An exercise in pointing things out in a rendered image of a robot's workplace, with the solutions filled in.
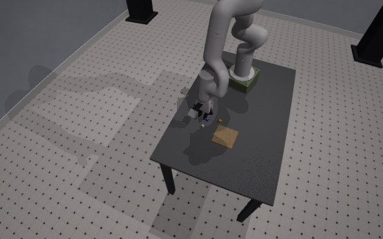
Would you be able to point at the tan square mat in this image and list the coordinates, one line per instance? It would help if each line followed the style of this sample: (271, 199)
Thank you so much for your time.
(224, 136)

